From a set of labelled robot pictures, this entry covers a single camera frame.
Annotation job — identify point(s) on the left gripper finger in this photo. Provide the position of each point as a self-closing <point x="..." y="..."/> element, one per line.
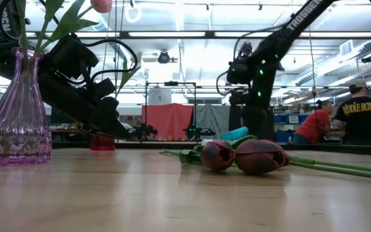
<point x="106" y="119"/>

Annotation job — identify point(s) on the red glass vase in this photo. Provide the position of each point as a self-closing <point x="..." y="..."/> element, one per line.
<point x="101" y="144"/>

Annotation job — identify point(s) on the teal glass vase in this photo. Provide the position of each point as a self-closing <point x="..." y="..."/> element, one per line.
<point x="235" y="133"/>

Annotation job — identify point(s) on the purple ribbed glass vase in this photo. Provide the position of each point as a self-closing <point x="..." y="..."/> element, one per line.
<point x="18" y="129"/>

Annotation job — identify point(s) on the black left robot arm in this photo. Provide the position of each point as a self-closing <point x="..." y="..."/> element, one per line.
<point x="2" y="54"/>

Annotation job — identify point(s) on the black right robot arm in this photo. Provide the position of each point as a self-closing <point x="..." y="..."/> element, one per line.
<point x="301" y="19"/>

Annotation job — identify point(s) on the background black robot arm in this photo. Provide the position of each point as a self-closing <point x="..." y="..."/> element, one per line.
<point x="201" y="132"/>
<point x="144" y="131"/>

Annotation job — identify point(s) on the blue storage bin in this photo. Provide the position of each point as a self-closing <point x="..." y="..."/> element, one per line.
<point x="282" y="119"/>

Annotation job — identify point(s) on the grey cloth screen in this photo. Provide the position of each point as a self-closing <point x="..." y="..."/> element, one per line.
<point x="213" y="119"/>

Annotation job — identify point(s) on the person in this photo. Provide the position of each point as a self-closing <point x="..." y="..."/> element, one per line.
<point x="312" y="125"/>
<point x="361" y="119"/>

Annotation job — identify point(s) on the red cloth screen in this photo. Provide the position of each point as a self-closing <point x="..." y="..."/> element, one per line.
<point x="167" y="119"/>

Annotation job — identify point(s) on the black overhead light bar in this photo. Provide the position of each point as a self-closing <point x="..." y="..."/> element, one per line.
<point x="209" y="34"/>

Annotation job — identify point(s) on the black ceiling speaker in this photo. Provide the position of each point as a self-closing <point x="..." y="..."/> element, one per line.
<point x="369" y="59"/>

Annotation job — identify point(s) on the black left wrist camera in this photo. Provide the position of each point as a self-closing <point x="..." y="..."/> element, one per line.
<point x="104" y="87"/>

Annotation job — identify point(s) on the black aluminium table frame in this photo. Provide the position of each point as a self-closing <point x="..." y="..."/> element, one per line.
<point x="140" y="145"/>

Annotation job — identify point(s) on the black stand frame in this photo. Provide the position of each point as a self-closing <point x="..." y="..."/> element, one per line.
<point x="171" y="83"/>

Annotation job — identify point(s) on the round black ceiling camera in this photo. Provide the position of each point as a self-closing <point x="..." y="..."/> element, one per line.
<point x="163" y="58"/>

